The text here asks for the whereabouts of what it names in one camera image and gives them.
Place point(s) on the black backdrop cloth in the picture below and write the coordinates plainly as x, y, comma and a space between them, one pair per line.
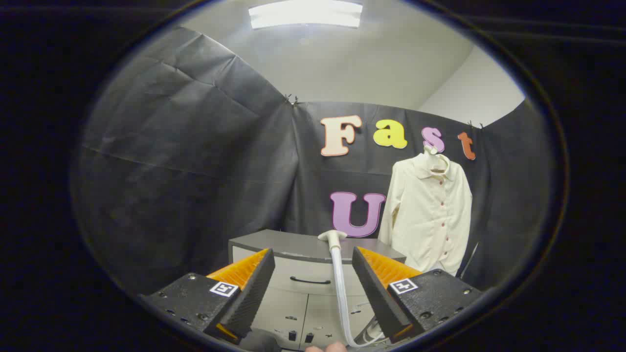
171, 171

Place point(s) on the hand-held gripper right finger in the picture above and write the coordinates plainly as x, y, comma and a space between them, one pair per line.
376, 293

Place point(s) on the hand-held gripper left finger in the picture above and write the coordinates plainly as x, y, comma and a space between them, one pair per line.
254, 293

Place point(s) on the white garment steamer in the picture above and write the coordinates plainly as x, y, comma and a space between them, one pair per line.
338, 274

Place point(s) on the ceiling light panel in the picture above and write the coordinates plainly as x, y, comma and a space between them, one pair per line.
305, 13

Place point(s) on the grey cabinet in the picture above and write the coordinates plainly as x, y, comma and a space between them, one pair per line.
303, 247

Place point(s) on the black binder clip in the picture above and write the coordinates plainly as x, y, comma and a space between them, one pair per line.
474, 124
292, 100

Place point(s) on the cream button shirt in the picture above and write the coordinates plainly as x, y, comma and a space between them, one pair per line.
430, 220

